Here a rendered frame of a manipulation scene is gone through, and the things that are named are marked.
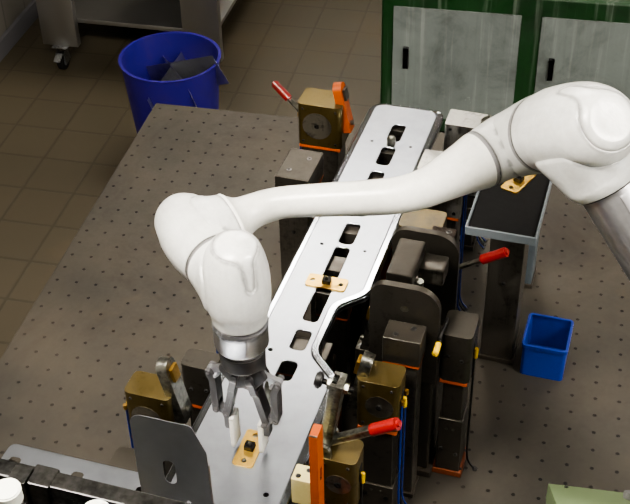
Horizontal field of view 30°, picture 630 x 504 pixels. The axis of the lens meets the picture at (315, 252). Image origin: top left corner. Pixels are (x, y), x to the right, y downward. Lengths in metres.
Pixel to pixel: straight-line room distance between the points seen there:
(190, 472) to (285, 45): 3.71
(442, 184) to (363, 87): 3.07
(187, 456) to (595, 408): 1.15
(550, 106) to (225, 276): 0.56
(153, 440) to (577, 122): 0.78
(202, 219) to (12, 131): 3.04
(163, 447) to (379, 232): 0.97
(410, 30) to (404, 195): 2.47
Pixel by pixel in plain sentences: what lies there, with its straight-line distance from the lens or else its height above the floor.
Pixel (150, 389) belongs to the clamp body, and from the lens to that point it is 2.18.
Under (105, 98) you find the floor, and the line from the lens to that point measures 5.04.
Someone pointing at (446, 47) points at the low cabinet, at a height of 0.44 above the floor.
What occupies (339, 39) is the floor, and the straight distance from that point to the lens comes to 5.36.
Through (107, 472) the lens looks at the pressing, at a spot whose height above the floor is 1.00.
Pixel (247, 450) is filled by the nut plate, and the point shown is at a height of 1.00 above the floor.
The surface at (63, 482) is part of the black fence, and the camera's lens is 1.38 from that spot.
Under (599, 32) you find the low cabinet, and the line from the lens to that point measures 4.34.
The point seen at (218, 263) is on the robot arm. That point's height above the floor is 1.45.
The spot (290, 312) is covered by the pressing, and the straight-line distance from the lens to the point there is 2.37.
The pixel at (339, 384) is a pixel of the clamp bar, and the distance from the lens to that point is 1.92.
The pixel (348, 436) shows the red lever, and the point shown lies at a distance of 2.01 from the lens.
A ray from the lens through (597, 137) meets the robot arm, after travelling 1.82.
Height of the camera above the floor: 2.57
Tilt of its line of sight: 39 degrees down
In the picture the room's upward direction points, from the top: 1 degrees counter-clockwise
